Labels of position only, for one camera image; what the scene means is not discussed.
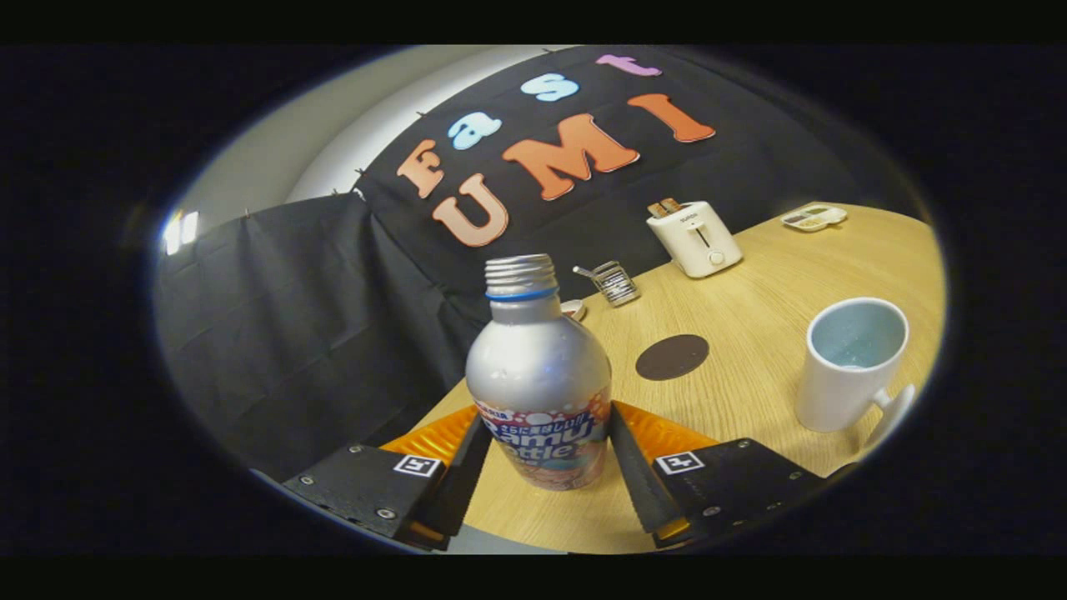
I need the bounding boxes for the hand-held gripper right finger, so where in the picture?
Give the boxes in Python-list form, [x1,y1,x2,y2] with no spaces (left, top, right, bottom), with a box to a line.
[607,400,828,549]

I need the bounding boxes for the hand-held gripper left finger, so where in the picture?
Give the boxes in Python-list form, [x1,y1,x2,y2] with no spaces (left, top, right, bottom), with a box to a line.
[282,405,494,553]

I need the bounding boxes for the dark brown round coaster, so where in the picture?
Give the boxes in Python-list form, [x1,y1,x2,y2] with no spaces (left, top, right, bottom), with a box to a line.
[635,334,711,382]

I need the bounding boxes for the silver juice bottle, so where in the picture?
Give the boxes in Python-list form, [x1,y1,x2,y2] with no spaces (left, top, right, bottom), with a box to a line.
[465,254,614,492]

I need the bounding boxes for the white cup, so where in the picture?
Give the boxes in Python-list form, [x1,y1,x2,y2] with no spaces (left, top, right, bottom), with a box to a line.
[794,297,916,455]

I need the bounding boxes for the black backdrop cloth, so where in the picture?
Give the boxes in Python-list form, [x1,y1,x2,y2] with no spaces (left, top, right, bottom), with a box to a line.
[154,46,926,484]

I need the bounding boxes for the wooden table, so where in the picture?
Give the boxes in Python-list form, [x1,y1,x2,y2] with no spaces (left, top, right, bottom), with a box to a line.
[379,202,947,555]

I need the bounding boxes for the white toaster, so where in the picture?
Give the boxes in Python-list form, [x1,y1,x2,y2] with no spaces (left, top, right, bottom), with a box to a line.
[646,200,744,279]

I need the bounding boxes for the white divided dish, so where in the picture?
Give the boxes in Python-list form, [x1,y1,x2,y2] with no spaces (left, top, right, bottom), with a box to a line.
[780,203,849,233]

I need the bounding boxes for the ceiling light panel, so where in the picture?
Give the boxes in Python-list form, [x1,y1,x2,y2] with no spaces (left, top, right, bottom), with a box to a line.
[163,210,201,256]

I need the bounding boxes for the metal wire basket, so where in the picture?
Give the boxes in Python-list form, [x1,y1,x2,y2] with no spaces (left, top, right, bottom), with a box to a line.
[573,260,641,308]

